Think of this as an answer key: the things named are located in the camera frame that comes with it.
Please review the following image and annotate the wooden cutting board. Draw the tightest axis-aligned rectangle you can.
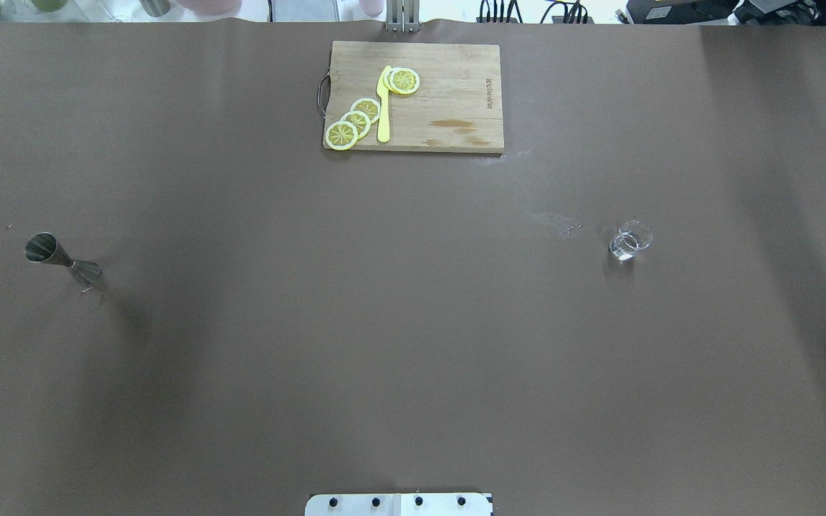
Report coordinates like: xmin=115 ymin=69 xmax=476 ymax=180
xmin=318 ymin=40 xmax=505 ymax=156

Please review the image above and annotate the black power adapter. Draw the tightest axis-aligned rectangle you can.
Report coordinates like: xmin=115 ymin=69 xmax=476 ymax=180
xmin=624 ymin=1 xmax=739 ymax=25

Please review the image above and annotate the lemon slice middle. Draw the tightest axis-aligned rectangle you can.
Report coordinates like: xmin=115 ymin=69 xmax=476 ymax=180
xmin=341 ymin=109 xmax=371 ymax=140

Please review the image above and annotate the small clear glass cup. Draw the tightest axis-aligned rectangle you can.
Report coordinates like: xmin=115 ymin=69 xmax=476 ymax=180
xmin=607 ymin=219 xmax=653 ymax=262

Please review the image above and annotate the aluminium frame post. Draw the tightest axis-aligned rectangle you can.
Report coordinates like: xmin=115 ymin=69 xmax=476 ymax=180
xmin=384 ymin=0 xmax=422 ymax=34

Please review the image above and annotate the yellow plastic knife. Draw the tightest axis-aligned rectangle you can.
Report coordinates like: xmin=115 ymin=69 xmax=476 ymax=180
xmin=376 ymin=65 xmax=392 ymax=143

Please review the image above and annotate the steel double jigger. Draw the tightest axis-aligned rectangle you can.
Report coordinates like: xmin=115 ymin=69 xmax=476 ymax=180
xmin=25 ymin=232 xmax=103 ymax=287

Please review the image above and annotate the pink bowl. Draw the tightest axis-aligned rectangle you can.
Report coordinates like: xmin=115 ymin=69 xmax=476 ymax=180
xmin=177 ymin=0 xmax=242 ymax=16

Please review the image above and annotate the lemon slice on knife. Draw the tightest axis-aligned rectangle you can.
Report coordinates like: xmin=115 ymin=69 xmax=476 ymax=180
xmin=381 ymin=67 xmax=422 ymax=95

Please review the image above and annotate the pink cup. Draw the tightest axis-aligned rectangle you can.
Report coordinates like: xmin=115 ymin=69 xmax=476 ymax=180
xmin=358 ymin=0 xmax=386 ymax=19

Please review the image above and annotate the lemon slice upper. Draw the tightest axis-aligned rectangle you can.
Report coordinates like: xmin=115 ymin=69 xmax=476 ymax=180
xmin=351 ymin=97 xmax=381 ymax=124

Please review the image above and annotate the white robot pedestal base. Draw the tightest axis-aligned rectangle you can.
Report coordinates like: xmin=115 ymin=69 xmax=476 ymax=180
xmin=304 ymin=492 xmax=495 ymax=515

